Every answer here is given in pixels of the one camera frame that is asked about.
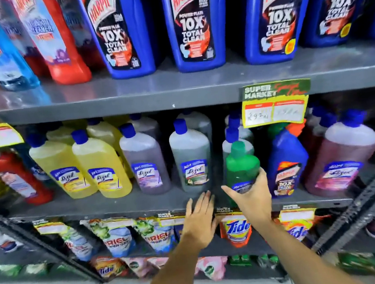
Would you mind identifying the person's right hand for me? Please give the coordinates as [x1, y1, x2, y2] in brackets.
[220, 167, 276, 233]

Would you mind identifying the person's left hand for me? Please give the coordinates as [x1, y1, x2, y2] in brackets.
[176, 190, 221, 252]

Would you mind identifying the green cleaner bottle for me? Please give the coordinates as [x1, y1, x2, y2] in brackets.
[222, 139, 265, 207]

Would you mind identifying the person's left forearm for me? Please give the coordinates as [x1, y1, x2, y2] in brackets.
[128, 239, 207, 284]

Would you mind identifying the person's right forearm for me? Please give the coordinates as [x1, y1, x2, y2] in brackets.
[255, 210, 367, 284]

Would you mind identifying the small shelf edge price tag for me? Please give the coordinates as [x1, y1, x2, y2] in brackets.
[214, 204, 246, 223]
[100, 215, 136, 230]
[156, 210, 187, 228]
[277, 202, 317, 224]
[32, 216, 70, 236]

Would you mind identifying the white blue detergent packet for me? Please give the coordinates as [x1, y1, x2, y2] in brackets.
[80, 215, 138, 262]
[132, 214, 179, 257]
[60, 224, 96, 264]

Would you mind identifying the pink softener packet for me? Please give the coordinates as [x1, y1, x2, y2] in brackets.
[121, 252, 171, 281]
[193, 254, 230, 284]

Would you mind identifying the grey cleaner bottle blue cap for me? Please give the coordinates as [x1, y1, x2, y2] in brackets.
[176, 107, 214, 145]
[167, 116, 215, 196]

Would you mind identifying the white cleaner bottle blue cap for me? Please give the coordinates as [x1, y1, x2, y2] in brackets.
[219, 125, 258, 183]
[223, 109, 255, 146]

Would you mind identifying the grey metal shelf board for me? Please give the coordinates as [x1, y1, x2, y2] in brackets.
[3, 158, 356, 243]
[0, 36, 375, 128]

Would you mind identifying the row of green packets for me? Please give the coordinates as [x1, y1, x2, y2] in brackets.
[228, 250, 283, 275]

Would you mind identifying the purple cleaner bottle blue cap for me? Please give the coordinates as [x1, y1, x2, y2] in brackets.
[129, 111, 162, 145]
[117, 119, 173, 198]

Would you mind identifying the blue bottle orange cap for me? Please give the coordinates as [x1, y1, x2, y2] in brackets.
[261, 121, 313, 199]

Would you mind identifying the yellow cleaner bottle blue cap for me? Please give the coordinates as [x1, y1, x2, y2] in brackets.
[85, 115, 134, 183]
[44, 120, 76, 149]
[70, 125, 134, 202]
[26, 126, 99, 204]

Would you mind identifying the green yellow price tag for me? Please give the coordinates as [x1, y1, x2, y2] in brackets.
[239, 78, 315, 130]

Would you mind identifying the small orange detergent packet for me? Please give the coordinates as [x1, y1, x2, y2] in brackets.
[90, 253, 130, 281]

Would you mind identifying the pink cleaner bottle blue cap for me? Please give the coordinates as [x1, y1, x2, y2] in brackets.
[299, 104, 341, 155]
[297, 107, 375, 200]

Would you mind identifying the slotted grey shelf upright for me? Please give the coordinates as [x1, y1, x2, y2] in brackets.
[0, 190, 105, 284]
[302, 152, 375, 256]

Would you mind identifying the dark blue bottle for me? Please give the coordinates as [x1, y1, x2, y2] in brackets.
[14, 140, 54, 192]

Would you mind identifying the red bottle white cap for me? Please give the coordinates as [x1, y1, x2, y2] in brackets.
[0, 143, 55, 210]

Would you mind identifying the white red blue packet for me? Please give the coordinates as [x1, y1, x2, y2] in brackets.
[0, 226, 23, 254]

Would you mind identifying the dark red bottle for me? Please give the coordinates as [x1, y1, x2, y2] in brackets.
[53, 0, 105, 74]

